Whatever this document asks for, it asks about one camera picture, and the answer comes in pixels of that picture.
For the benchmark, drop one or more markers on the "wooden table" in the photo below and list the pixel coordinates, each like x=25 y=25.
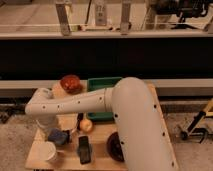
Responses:
x=67 y=157

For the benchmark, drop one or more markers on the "dark brown plate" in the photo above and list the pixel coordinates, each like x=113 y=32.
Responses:
x=114 y=148

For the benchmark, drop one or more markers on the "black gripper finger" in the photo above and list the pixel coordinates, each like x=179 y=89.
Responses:
x=71 y=136

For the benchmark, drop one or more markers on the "green plastic bin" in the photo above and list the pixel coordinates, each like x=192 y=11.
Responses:
x=100 y=83

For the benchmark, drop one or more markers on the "white cup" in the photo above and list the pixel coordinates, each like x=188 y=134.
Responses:
x=47 y=151

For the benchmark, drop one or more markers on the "yellow black cart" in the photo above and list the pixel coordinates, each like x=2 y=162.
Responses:
x=193 y=129

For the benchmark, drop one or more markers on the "red brown bowl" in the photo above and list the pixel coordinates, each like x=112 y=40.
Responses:
x=71 y=84

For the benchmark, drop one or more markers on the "black handled utensil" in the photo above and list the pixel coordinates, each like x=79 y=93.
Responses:
x=79 y=119

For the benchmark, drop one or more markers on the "black remote control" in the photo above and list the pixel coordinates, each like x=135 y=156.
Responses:
x=84 y=142

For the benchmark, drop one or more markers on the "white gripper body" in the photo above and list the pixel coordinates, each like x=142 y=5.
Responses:
x=47 y=123

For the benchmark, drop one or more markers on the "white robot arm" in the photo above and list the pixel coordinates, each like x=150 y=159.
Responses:
x=141 y=127

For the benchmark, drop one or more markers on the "yellow apple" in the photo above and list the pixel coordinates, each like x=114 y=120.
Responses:
x=86 y=125

